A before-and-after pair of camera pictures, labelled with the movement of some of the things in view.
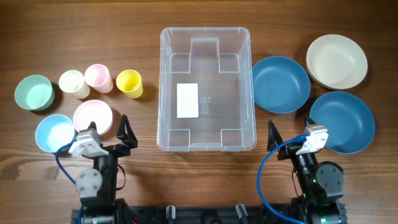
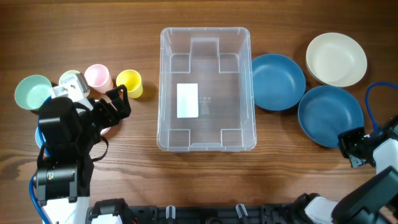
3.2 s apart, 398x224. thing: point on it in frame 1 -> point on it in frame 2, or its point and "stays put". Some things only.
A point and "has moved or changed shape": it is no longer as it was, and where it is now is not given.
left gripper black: [127, 137] -> [112, 116]
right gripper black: [275, 139] -> [346, 143]
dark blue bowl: [348, 119] has moved or changed shape
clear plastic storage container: [219, 59] stays put
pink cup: [97, 76] stays put
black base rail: [216, 214] stays put
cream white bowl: [336, 62] stays put
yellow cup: [130, 81] stays put
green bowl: [34, 93] stays put
